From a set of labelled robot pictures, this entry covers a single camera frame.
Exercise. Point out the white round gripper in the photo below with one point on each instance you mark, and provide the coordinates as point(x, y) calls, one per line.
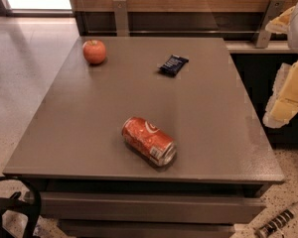
point(283, 105)

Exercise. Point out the red coke can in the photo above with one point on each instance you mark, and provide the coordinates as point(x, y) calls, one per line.
point(149, 141)

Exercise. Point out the dark blue snack bar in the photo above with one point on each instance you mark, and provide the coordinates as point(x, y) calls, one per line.
point(173, 65)

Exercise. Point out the striped tube on floor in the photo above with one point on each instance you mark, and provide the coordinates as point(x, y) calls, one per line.
point(277, 223)

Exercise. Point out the red apple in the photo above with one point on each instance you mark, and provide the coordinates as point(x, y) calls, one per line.
point(94, 51)

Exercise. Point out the grey drawer cabinet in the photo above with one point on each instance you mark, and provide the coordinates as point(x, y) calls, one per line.
point(97, 185)

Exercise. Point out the left metal wall bracket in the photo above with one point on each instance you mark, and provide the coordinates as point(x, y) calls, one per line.
point(121, 18)

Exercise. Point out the black chair frame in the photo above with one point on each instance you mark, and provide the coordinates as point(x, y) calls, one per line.
point(30, 210)

